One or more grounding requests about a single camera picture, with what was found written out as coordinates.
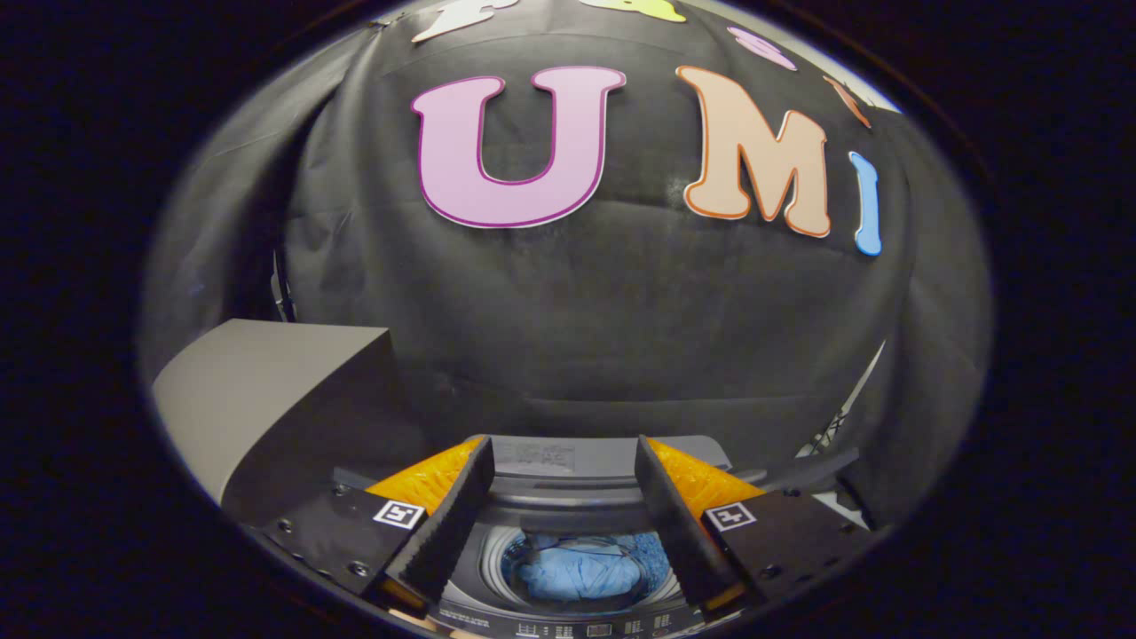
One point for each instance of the light blue shirt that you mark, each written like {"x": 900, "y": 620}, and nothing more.
{"x": 577, "y": 572}

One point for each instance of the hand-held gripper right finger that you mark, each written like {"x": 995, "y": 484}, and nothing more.
{"x": 679, "y": 532}

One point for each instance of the dark brown and cream cabinet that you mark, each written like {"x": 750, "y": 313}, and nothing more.
{"x": 266, "y": 373}

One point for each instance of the grey washing machine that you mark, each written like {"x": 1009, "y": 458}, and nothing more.
{"x": 486, "y": 568}

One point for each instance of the metal backdrop stand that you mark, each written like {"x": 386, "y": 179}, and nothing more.
{"x": 280, "y": 297}

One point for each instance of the black backdrop cloth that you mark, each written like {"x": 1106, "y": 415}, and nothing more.
{"x": 577, "y": 311}

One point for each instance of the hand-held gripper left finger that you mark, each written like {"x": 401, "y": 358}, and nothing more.
{"x": 457, "y": 515}

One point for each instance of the black light stand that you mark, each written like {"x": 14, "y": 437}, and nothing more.
{"x": 834, "y": 426}

